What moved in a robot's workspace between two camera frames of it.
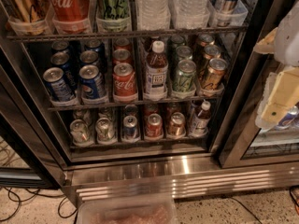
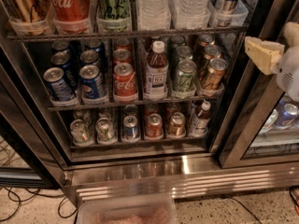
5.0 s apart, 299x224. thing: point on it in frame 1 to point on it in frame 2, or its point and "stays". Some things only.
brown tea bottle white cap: (156, 73) stays
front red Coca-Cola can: (125, 83) stays
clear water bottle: (192, 5) stays
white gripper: (288, 40) to (288, 74)
